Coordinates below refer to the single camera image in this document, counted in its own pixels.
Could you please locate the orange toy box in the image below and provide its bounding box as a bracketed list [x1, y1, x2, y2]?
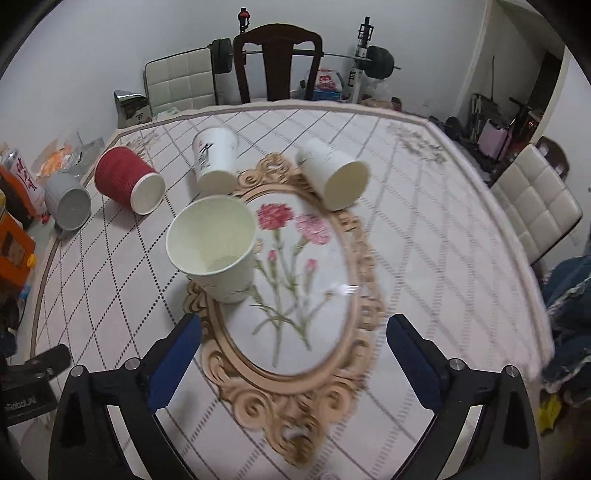
[1, 166, 37, 295]

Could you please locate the grey mug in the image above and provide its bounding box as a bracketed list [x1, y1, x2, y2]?
[44, 172, 91, 232]

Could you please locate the blue denim clothing pile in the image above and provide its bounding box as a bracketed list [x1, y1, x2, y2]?
[542, 256, 590, 407]

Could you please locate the barbell with black plates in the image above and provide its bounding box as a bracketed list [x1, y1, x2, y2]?
[208, 38, 402, 80]

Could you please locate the yellow object on floor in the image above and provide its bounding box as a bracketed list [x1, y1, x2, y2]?
[538, 390, 562, 435]

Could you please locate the dark wooden chair at right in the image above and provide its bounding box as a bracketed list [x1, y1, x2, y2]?
[536, 136, 570, 181]

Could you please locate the shiny gift bag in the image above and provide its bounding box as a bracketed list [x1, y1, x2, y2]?
[113, 90, 152, 129]

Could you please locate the red ribbed paper cup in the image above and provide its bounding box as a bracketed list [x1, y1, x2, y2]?
[94, 146, 166, 216]

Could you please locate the white padded chair against wall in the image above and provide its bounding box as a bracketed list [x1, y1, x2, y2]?
[144, 48, 217, 116]

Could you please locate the white paper cup with birds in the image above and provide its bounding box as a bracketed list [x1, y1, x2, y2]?
[165, 195, 257, 304]

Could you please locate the white padded chair at right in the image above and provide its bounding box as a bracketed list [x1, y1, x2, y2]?
[491, 144, 583, 264]

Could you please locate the white printed paper cup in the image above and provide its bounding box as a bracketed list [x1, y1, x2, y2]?
[192, 126, 239, 195]

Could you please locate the plain white paper cup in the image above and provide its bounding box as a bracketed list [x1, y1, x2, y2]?
[295, 138, 370, 211]

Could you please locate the floral patterned tablecloth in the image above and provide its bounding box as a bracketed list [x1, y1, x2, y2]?
[31, 102, 554, 479]

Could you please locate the red white plastic bag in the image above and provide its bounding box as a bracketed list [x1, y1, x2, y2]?
[315, 67, 342, 93]

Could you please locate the pink suitcase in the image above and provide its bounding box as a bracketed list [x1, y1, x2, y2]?
[478, 119, 509, 160]

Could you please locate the white barbell rack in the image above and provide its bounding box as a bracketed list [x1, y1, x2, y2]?
[345, 16, 374, 104]

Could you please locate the dark wooden chair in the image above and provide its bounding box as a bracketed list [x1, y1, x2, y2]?
[536, 136, 570, 181]
[232, 23, 324, 104]

